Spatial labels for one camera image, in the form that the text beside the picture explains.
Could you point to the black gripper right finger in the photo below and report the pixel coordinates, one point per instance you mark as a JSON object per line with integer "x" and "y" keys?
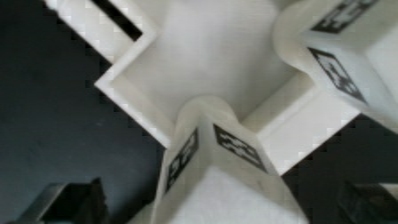
{"x": 368, "y": 203}

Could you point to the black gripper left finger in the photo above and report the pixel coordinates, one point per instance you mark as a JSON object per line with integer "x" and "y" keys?
{"x": 70, "y": 204}

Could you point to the white short tagged block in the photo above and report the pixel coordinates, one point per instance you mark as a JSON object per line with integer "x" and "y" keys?
{"x": 221, "y": 187}

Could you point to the white chair seat part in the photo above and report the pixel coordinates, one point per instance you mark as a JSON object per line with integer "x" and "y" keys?
{"x": 189, "y": 47}

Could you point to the white fence frame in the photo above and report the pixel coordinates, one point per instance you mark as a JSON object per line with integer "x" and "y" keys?
{"x": 295, "y": 121}

